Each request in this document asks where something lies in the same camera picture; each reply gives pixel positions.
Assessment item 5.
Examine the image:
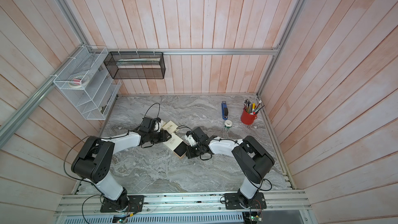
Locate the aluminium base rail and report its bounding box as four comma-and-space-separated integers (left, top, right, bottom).
55, 190, 312, 216

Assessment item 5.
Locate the pens bundle in cup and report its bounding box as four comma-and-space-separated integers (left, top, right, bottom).
244, 99, 263, 115

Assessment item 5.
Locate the red pen cup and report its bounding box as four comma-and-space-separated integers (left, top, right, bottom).
240, 108, 258, 125

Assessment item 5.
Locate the blue stapler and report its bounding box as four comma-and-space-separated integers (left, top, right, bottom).
221, 101, 229, 120

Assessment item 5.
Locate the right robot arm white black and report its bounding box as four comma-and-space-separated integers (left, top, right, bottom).
184, 127, 275, 200

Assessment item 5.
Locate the white wire shelf rack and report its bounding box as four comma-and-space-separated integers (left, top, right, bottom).
53, 46, 121, 120

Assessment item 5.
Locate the black mesh basket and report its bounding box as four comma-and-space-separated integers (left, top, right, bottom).
104, 51, 166, 79

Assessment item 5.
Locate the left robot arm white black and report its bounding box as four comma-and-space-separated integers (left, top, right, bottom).
71, 117, 172, 212

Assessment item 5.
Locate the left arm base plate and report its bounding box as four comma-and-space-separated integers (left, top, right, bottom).
100, 195, 145, 213

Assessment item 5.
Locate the aluminium frame horizontal bar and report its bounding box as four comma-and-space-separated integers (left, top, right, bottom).
106, 48, 279, 56

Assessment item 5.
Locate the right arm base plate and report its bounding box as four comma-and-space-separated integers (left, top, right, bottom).
223, 192, 267, 210

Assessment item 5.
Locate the small tape roll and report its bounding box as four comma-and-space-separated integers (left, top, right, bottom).
224, 120, 233, 129

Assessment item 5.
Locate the cream drawer jewelry box front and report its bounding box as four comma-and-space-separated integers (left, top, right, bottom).
160, 120, 166, 128

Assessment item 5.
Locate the tape roll in rack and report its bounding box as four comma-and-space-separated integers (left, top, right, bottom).
67, 75, 90, 89

